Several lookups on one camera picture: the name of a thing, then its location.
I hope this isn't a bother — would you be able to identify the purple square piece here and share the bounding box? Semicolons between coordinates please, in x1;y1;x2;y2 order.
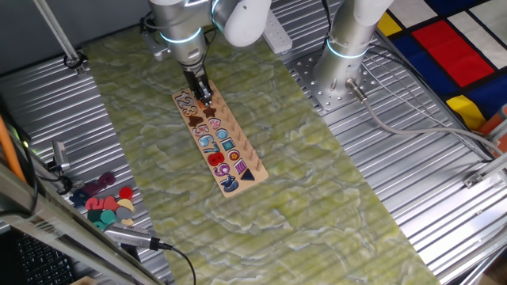
82;181;102;197

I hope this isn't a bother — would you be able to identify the colour block patterned rug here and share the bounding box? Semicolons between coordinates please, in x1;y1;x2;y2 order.
375;0;507;131

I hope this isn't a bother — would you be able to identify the dark blue number zero piece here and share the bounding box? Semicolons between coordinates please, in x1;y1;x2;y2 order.
69;188;91;209

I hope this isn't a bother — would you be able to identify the orange tube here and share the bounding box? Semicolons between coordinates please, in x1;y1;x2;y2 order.
0;114;27;184

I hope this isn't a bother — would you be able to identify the white power strip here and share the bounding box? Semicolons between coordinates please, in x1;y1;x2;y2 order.
261;9;293;55

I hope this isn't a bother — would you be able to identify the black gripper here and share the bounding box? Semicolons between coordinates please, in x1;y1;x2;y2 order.
182;63;215;106

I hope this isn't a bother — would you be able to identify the red number eight piece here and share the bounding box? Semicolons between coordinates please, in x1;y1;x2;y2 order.
207;151;226;167

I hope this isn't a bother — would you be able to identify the purple number nine piece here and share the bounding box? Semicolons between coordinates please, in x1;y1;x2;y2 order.
97;171;116;189

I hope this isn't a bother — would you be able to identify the metal corner bracket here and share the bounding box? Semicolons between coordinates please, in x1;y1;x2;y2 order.
462;161;507;190

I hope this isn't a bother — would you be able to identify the red number two piece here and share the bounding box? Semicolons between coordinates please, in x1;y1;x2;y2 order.
85;196;105;211

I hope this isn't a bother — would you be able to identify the silver finned depth camera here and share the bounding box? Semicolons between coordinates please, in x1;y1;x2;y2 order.
103;222;174;252

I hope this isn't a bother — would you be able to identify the black keyboard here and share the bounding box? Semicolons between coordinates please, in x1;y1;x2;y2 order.
13;231;78;285

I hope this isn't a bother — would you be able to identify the black camera cable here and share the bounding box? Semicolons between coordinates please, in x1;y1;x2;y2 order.
158;241;198;285

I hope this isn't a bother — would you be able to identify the silver metal frame bar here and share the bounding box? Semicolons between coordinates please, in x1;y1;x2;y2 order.
0;164;163;285

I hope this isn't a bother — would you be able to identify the teal octagon piece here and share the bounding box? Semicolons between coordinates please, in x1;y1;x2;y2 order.
100;209;118;226

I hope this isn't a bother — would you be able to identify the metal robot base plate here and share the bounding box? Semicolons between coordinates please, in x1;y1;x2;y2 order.
288;49;381;112

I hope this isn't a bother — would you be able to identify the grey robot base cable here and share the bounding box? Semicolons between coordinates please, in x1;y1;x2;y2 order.
345;78;507;158

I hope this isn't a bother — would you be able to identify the wooden shape puzzle board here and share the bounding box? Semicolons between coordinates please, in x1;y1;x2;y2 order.
171;81;269;199

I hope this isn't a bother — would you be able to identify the aluminium pole with clamp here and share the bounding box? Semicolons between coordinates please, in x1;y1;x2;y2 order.
33;0;87;77

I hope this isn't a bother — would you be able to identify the small silver camera on mount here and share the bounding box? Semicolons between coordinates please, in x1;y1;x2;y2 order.
50;140;71;173

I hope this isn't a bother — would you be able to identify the green marble pattern mat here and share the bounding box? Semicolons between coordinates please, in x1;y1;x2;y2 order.
81;27;443;285

